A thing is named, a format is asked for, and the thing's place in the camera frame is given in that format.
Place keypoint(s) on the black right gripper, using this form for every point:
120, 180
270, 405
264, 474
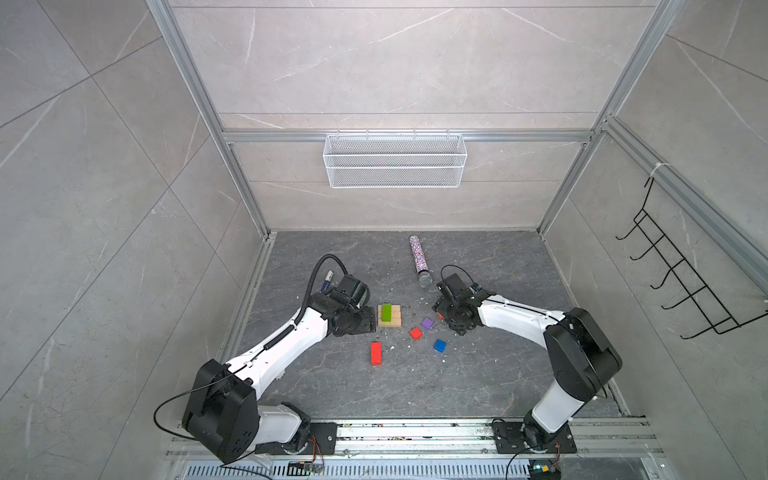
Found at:
440, 306

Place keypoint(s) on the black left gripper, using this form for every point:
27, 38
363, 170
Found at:
369, 321

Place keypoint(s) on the red long block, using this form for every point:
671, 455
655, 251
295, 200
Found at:
376, 353

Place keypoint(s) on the natural wood block 29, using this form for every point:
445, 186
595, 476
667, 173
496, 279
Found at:
395, 323

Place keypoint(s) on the natural wood block 58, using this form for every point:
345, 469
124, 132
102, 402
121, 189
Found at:
396, 309

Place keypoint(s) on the green block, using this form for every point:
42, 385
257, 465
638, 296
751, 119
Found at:
386, 313

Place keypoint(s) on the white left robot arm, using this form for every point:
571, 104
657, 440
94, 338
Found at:
223, 411

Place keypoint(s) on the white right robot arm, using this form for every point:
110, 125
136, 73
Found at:
581, 356

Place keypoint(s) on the blue cube block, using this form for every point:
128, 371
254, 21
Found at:
440, 345

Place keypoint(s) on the red cube block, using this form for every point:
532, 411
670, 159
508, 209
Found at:
416, 333

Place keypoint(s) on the purple glitter microphone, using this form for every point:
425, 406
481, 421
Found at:
422, 269

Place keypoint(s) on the blue white marker pen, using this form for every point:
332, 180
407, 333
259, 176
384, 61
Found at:
327, 281

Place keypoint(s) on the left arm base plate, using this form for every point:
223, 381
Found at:
320, 434

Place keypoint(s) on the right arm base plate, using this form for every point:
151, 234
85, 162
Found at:
528, 437

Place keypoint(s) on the aluminium mounting rail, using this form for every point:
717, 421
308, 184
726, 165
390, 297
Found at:
438, 448

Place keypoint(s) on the white wire mesh basket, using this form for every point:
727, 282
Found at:
415, 160

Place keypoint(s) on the black wire hook rack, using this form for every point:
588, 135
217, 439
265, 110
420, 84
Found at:
717, 317

